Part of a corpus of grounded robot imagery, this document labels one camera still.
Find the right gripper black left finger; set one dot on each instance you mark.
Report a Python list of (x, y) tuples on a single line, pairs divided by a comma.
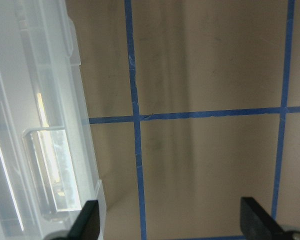
[(87, 225)]

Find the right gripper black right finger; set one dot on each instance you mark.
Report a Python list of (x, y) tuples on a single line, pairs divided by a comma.
[(257, 224)]

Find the clear plastic storage box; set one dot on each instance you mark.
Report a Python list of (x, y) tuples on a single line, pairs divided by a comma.
[(48, 168)]

